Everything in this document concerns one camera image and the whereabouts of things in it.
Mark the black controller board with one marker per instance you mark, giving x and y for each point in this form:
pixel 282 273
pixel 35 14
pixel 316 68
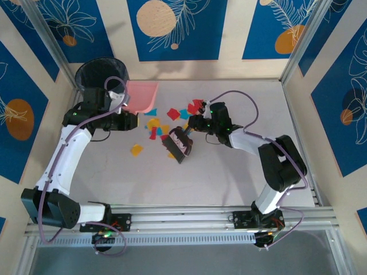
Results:
pixel 101 242

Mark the aluminium front rail frame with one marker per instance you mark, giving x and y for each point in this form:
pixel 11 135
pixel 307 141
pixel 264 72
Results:
pixel 183 219

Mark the red paper scrap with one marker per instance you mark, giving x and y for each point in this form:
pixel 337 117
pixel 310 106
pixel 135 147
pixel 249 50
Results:
pixel 153 133
pixel 173 114
pixel 164 137
pixel 195 105

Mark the pink plastic dustpan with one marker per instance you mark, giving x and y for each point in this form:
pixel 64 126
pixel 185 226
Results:
pixel 143 96

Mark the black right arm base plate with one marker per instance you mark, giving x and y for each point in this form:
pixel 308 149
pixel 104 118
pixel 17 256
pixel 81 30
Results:
pixel 242 220

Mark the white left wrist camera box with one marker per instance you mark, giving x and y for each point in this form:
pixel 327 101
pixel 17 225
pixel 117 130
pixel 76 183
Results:
pixel 116 98

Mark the black cartoon face hand brush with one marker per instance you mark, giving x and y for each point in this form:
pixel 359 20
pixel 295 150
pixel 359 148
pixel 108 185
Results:
pixel 179 144

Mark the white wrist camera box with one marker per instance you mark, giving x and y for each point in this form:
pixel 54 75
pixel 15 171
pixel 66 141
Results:
pixel 116 98
pixel 207 111

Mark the dark grey trash bin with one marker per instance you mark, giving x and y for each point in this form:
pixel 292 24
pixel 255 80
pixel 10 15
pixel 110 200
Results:
pixel 94 74

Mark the yellow paper scrap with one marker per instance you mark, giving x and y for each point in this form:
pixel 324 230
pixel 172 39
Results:
pixel 137 150
pixel 186 126
pixel 171 156
pixel 165 129
pixel 153 123

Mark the blue floral wall panel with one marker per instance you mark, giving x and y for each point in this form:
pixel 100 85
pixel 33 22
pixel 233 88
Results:
pixel 2 226
pixel 206 43
pixel 362 217
pixel 14 154
pixel 103 43
pixel 335 137
pixel 324 31
pixel 258 43
pixel 28 34

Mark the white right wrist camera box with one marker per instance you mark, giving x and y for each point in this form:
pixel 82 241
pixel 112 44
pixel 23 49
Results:
pixel 207 111

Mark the aluminium side rail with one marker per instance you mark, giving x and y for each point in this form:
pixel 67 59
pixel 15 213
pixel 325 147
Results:
pixel 288 94
pixel 71 98

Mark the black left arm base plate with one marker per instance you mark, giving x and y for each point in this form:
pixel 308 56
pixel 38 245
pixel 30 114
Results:
pixel 124 222

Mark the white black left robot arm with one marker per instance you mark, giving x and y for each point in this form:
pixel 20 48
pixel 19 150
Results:
pixel 66 154

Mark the aluminium corner post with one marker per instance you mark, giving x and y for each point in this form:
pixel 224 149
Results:
pixel 50 43
pixel 303 43

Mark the cyan paper scrap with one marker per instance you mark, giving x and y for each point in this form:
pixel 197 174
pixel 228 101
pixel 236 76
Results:
pixel 185 114
pixel 152 112
pixel 159 131

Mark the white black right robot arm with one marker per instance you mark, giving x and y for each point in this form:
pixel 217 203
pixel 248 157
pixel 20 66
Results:
pixel 249 143

